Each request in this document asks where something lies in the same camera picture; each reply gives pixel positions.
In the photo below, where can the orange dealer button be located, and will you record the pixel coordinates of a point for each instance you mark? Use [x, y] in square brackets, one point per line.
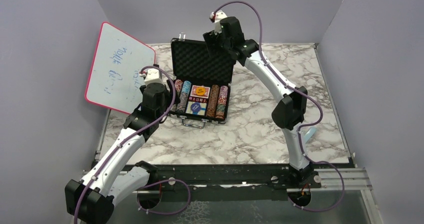
[200, 91]

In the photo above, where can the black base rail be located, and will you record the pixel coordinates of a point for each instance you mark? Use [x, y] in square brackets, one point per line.
[216, 183]

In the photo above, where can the blue orange chip stack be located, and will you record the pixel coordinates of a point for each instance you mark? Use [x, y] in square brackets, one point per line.
[184, 95]

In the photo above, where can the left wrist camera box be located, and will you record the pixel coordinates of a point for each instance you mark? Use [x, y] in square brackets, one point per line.
[150, 76]

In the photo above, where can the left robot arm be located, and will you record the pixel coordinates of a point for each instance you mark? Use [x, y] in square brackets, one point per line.
[93, 198]

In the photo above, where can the purple green chip stack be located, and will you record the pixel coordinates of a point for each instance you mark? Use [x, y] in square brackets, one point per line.
[222, 102]

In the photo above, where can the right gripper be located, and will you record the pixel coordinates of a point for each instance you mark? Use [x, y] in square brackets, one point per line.
[210, 39]

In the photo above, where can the red playing card deck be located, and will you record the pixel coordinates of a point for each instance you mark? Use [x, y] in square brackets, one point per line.
[206, 95]

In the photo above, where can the red green chip stack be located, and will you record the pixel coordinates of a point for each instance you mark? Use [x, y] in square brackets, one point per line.
[178, 83]

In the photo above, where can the blue dealer button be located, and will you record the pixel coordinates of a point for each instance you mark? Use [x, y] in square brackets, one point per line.
[195, 107]

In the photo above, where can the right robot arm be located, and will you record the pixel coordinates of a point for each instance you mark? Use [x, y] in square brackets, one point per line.
[288, 113]

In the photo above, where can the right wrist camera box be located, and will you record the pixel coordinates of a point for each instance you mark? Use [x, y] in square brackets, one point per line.
[216, 17]

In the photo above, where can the blue playing card deck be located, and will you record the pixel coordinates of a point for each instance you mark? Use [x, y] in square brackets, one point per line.
[200, 113]

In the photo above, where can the black poker case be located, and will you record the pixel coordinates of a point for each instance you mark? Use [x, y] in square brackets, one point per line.
[191, 61]

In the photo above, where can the orange black chip stack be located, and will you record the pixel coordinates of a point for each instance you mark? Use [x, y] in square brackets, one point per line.
[212, 104]

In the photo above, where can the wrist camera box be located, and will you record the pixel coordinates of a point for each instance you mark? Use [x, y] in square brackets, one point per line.
[216, 17]
[150, 76]

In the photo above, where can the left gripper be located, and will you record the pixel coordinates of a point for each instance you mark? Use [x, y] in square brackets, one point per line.
[170, 96]

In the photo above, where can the red dice in case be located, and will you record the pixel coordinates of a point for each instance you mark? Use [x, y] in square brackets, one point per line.
[197, 99]

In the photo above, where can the pink framed whiteboard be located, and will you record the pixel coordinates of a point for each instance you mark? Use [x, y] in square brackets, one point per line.
[114, 81]

